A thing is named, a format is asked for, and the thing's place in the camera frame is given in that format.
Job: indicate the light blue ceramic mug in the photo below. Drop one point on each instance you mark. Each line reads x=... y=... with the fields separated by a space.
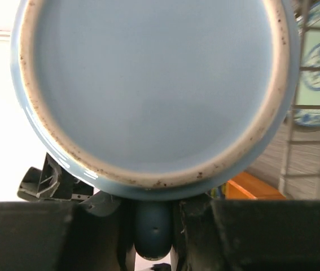
x=154 y=100

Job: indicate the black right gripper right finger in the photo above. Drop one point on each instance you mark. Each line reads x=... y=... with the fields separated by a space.
x=216 y=234

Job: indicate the orange wooden compartment tray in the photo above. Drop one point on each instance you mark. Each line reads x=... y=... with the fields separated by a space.
x=246 y=186

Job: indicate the grey wire dish rack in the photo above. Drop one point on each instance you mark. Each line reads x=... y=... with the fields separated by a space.
x=300 y=173

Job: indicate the blue green patterned plate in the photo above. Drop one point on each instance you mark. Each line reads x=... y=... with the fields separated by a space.
x=317 y=70

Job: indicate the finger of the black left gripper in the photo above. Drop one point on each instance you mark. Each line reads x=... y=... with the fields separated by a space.
x=52 y=182

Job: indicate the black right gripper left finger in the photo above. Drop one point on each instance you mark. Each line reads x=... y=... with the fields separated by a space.
x=53 y=235

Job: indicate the blue yellow rolled tie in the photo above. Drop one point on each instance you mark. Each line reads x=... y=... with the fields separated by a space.
x=218 y=192

